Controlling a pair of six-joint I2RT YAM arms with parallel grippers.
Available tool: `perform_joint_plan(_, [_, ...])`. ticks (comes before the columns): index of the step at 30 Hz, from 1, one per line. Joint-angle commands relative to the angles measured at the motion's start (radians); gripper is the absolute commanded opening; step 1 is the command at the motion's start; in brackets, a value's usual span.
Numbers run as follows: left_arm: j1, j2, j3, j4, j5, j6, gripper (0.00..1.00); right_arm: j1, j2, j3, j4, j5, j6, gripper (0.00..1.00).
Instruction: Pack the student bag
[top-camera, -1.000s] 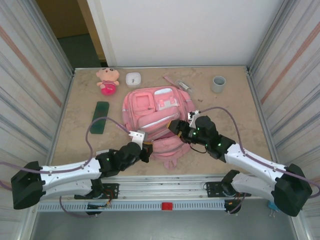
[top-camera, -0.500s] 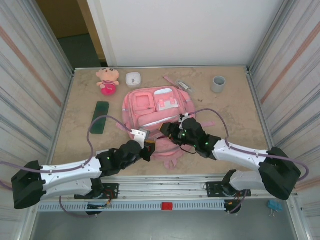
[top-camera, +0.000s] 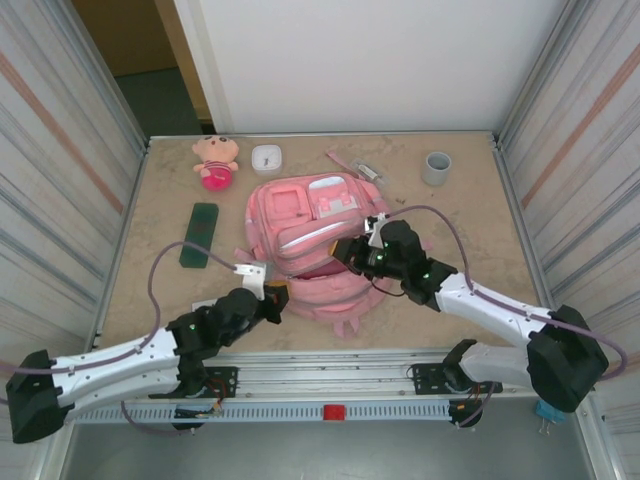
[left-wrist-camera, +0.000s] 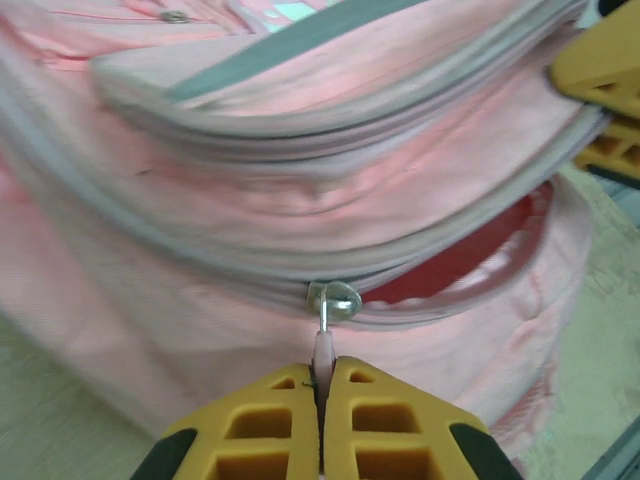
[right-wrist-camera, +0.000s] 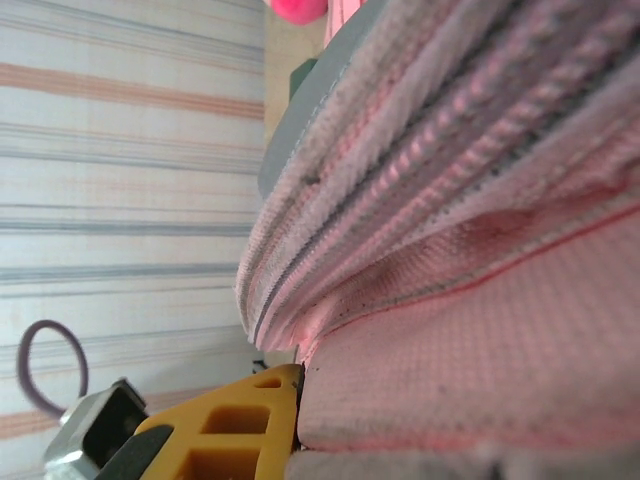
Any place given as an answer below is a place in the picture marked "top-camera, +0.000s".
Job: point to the green translucent pencil case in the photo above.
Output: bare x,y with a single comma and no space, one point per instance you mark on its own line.
199,235

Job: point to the blue binder clip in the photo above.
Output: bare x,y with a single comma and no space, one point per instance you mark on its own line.
547,412

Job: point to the white square alarm clock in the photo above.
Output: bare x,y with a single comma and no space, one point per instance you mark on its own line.
266,160

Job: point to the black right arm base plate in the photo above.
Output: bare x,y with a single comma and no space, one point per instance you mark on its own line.
425,375

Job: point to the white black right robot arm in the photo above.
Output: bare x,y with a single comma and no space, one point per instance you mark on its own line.
490,310

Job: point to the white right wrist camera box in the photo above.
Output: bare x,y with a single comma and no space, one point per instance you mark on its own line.
376,232

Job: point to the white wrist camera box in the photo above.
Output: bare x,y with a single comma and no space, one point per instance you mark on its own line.
376,232
255,280

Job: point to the brown wooden door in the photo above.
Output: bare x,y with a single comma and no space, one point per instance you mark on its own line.
125,35

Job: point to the pink student backpack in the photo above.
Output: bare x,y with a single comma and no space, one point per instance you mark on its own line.
325,300

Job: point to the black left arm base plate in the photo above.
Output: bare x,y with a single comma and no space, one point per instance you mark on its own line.
225,375

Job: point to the red square button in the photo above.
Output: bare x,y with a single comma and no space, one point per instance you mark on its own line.
334,412

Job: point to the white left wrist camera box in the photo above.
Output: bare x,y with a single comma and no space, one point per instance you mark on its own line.
255,280

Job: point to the pink plush doll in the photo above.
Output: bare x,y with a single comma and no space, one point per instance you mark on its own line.
216,170

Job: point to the black table clamp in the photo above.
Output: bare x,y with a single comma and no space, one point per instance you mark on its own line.
192,426
467,417

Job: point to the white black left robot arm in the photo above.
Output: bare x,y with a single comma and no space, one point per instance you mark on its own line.
115,360

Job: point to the grey plastic cup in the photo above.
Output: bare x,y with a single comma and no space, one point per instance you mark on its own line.
436,172

